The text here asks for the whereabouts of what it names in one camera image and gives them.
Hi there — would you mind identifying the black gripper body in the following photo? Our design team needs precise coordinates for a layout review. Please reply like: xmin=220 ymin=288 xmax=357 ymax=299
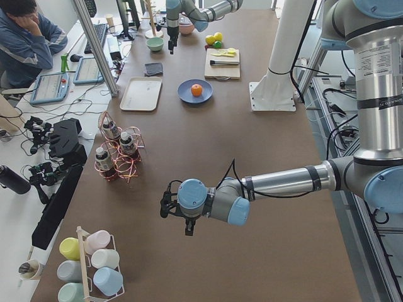
xmin=167 ymin=27 xmax=179 ymax=41
xmin=160 ymin=180 xmax=200 ymax=221

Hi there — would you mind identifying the blue plate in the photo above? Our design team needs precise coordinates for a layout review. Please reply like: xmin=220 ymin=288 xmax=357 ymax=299
xmin=178 ymin=79 xmax=213 ymax=104

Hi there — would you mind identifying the orange fruit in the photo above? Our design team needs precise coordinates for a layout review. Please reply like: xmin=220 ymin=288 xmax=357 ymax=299
xmin=191 ymin=84 xmax=203 ymax=97

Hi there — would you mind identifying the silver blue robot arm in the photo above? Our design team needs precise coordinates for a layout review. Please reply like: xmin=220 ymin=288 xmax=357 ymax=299
xmin=160 ymin=1 xmax=402 ymax=235
xmin=166 ymin=0 xmax=243 ymax=55

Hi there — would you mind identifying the pink bowl with ice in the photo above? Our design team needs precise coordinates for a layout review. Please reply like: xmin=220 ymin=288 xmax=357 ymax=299
xmin=179 ymin=23 xmax=195 ymax=35

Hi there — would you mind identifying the green bowl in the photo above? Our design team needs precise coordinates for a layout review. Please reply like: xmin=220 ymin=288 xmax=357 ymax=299
xmin=146 ymin=37 xmax=164 ymax=52

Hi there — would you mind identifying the wooden cup tree stand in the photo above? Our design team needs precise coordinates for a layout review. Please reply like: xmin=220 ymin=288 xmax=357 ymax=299
xmin=140 ymin=0 xmax=164 ymax=39

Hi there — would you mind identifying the grey cloth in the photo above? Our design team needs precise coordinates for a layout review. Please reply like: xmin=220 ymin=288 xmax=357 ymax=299
xmin=144 ymin=62 xmax=163 ymax=76

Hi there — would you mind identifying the yellow lemon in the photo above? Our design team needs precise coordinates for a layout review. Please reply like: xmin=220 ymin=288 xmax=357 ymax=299
xmin=205 ymin=35 xmax=216 ymax=45
xmin=214 ymin=32 xmax=223 ymax=42

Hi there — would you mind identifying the steel knife sharpener rod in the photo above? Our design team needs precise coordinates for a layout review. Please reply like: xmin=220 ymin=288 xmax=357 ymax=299
xmin=209 ymin=60 xmax=240 ymax=66

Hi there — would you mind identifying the green lime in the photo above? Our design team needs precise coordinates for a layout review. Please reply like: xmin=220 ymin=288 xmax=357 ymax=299
xmin=212 ymin=41 xmax=222 ymax=48

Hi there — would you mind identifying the cream tray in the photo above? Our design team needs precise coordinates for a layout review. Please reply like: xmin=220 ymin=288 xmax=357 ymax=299
xmin=120 ymin=77 xmax=162 ymax=112

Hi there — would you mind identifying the yellow plastic knife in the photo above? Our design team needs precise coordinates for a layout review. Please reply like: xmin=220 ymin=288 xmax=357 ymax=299
xmin=211 ymin=48 xmax=237 ymax=57

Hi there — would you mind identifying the wooden cutting board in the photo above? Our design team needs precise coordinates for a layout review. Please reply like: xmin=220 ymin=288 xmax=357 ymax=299
xmin=204 ymin=48 xmax=241 ymax=80

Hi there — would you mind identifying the black monitor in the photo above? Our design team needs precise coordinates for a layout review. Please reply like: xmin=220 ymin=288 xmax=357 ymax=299
xmin=116 ymin=0 xmax=140 ymax=41

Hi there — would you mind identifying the black keyboard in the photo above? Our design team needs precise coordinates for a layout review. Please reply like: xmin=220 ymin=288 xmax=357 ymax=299
xmin=84 ymin=23 xmax=108 ymax=55

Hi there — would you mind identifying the pink cup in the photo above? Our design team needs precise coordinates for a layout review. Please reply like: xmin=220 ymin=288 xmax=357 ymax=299
xmin=84 ymin=230 xmax=110 ymax=255

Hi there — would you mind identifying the white cup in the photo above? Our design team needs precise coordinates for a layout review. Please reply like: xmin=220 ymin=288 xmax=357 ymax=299
xmin=91 ymin=249 xmax=120 ymax=269

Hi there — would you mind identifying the blue teach pendant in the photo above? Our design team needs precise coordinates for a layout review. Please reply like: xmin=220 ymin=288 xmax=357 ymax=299
xmin=30 ymin=72 xmax=69 ymax=105
xmin=73 ymin=57 xmax=104 ymax=86

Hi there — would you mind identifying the blue cup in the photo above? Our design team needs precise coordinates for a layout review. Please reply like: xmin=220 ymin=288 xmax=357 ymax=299
xmin=93 ymin=267 xmax=123 ymax=296

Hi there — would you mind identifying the computer mouse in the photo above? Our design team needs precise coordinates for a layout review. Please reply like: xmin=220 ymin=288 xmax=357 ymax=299
xmin=70 ymin=54 xmax=82 ymax=62

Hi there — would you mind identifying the yellow cup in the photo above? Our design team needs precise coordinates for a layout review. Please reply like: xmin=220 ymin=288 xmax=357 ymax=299
xmin=59 ymin=237 xmax=80 ymax=260

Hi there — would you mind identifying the grey cup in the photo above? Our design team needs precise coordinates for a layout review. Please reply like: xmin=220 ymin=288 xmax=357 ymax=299
xmin=57 ymin=260 xmax=82 ymax=282

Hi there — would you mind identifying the green cup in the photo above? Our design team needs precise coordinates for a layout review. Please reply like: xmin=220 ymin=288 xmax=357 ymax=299
xmin=57 ymin=282 xmax=84 ymax=302

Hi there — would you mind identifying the seated person blue jacket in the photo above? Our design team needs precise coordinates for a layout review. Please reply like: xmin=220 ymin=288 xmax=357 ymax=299
xmin=1 ymin=0 xmax=68 ymax=89

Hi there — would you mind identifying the paper cup with pens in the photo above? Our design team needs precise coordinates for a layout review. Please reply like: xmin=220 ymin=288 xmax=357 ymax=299
xmin=18 ymin=259 xmax=45 ymax=281

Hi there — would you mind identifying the black water bottle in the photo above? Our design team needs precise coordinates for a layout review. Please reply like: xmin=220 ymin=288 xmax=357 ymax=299
xmin=0 ymin=165 xmax=31 ymax=194

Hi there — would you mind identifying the copper wire bottle rack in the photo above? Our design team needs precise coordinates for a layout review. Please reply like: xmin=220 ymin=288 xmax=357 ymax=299
xmin=94 ymin=111 xmax=145 ymax=182

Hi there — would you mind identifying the aluminium frame post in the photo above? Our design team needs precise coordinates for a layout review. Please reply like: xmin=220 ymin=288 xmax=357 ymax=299
xmin=71 ymin=0 xmax=118 ymax=97

